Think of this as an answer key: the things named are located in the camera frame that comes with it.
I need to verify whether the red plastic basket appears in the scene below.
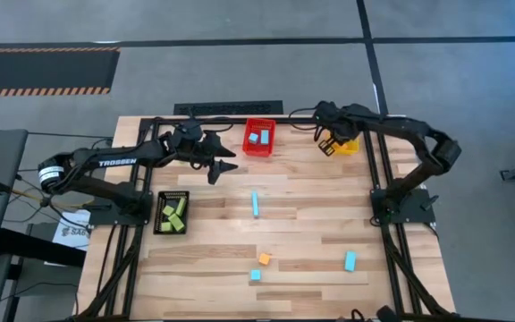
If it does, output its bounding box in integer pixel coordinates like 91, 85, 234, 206
241, 117, 278, 159

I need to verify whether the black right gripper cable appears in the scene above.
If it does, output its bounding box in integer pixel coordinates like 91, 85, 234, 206
288, 106, 320, 132

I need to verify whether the black plastic basket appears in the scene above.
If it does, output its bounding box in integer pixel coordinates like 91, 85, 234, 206
152, 190, 191, 236

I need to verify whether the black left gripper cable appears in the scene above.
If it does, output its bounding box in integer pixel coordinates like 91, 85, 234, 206
184, 114, 236, 136

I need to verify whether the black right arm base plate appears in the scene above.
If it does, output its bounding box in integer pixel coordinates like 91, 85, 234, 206
370, 187, 437, 225

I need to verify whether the white printed paper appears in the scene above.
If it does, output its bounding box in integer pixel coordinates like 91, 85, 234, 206
53, 208, 92, 252

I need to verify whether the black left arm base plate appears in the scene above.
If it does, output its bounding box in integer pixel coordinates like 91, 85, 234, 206
88, 191, 154, 226

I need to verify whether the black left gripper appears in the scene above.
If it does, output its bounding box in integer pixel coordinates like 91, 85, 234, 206
166, 121, 241, 186

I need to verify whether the dark round object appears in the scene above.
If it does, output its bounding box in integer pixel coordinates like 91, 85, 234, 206
376, 305, 398, 322

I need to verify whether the yellow plastic basket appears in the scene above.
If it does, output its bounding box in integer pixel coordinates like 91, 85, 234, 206
328, 136, 361, 157

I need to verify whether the black hazard-striped floor mat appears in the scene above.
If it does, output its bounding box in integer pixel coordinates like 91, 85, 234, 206
0, 47, 122, 98

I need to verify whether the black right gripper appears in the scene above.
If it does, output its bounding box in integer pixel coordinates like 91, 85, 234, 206
312, 100, 362, 158

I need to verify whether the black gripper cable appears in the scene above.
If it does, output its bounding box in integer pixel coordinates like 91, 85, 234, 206
184, 114, 236, 136
288, 106, 320, 132

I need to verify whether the black beam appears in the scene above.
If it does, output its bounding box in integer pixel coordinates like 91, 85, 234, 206
0, 227, 87, 269

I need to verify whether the black aluminium table frame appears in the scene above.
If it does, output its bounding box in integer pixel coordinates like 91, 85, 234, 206
76, 114, 453, 322

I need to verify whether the yellow cable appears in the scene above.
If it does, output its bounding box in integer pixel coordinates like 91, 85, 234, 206
10, 187, 93, 211

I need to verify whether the black floor grille strip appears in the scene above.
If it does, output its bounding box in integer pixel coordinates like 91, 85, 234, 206
173, 100, 284, 116

